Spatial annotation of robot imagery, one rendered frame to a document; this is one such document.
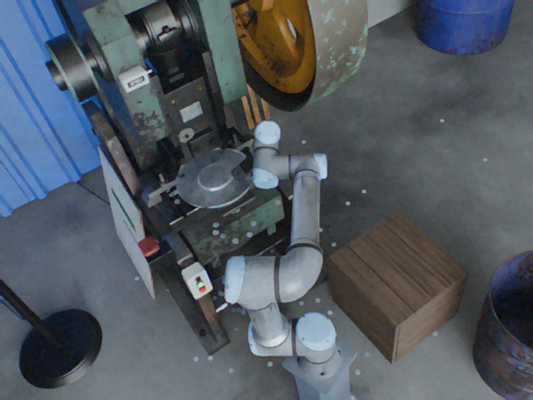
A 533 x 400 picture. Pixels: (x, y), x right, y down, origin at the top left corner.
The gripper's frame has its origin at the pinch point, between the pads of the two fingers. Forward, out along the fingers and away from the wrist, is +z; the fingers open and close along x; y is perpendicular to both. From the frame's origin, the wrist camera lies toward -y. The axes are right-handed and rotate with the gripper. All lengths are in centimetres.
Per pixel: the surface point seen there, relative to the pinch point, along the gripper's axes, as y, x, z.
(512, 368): 39, -107, 7
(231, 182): -6.5, 3.2, 2.8
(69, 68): -38, 39, -46
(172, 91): -13.1, 29.1, -27.9
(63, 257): -76, 46, 109
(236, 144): 6.5, 17.7, 11.9
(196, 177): -15.2, 12.7, 7.3
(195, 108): -7.9, 24.5, -19.1
